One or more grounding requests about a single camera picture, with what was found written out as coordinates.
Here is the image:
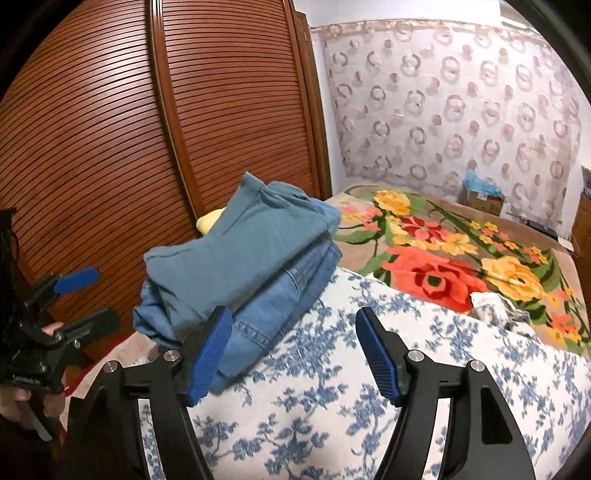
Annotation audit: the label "blue floral white bedspread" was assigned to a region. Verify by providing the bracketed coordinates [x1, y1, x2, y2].
[139, 265, 591, 480]

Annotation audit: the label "ring patterned sheer curtain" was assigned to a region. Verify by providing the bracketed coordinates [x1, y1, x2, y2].
[308, 18, 584, 214]

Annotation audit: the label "person's left hand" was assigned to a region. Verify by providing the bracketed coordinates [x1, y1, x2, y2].
[0, 322, 68, 435]

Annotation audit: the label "colourful flower blanket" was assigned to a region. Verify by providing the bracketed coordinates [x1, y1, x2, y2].
[65, 184, 591, 398]

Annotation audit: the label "folded blue jeans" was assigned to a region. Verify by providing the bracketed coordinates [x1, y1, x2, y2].
[133, 242, 345, 394]

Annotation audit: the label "yellow soft object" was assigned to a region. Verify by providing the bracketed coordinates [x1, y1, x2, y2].
[196, 209, 230, 234]

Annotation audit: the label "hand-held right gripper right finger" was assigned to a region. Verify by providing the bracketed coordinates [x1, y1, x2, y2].
[355, 307, 539, 480]

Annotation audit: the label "cardboard box with blue bag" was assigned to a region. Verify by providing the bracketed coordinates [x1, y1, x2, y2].
[462, 170, 507, 217]

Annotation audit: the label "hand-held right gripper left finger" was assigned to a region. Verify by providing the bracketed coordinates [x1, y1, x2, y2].
[69, 305, 233, 480]

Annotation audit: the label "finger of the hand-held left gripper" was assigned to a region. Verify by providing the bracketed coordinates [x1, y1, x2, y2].
[52, 308, 122, 345]
[30, 267, 101, 302]

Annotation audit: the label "wooden louvred wardrobe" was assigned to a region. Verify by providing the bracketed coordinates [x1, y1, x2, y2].
[0, 0, 334, 372]

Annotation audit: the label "teal pants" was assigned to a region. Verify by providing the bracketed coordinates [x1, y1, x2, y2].
[143, 172, 343, 325]

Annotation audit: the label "person's left forearm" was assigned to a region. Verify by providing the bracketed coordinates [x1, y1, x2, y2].
[0, 415, 75, 480]

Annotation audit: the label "wooden sideboard cabinet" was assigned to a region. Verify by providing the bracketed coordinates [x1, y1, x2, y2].
[570, 166, 591, 260]

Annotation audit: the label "crumpled white grey cloth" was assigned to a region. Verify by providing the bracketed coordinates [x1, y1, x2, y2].
[468, 291, 537, 331]

